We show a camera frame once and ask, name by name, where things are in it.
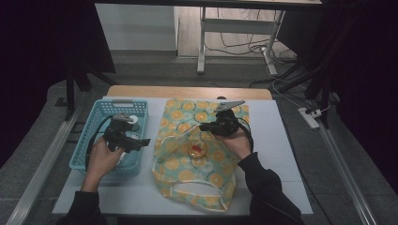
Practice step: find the white table mat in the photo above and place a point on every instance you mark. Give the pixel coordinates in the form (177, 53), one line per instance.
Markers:
(275, 137)

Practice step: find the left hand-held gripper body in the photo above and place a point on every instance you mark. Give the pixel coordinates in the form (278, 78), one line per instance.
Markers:
(117, 132)

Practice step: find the white power strip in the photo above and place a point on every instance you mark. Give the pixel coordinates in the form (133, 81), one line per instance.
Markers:
(308, 118)

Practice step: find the black tripod stand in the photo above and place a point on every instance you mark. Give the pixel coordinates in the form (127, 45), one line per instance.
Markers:
(73, 87)
(322, 84)

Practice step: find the small white-capped jar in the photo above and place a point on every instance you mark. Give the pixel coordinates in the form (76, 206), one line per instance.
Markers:
(134, 120)

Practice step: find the aluminium rail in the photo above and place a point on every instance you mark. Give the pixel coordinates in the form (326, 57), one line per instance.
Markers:
(43, 165)
(344, 175)

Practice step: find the orange floral cloth bag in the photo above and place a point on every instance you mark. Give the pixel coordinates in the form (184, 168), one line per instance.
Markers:
(191, 175)

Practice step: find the person's right hand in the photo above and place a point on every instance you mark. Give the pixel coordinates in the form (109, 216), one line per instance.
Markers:
(237, 145)

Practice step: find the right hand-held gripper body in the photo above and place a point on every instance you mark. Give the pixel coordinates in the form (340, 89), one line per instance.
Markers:
(226, 120)

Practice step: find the person's left hand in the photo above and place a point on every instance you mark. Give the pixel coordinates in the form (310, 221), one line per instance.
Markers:
(101, 162)

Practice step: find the light blue plastic basket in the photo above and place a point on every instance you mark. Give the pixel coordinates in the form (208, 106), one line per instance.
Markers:
(90, 150)

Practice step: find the white desk frame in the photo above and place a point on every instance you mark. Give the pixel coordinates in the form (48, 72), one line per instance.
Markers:
(237, 26)

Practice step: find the black curtain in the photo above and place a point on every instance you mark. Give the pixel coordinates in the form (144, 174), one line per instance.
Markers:
(369, 78)
(40, 47)

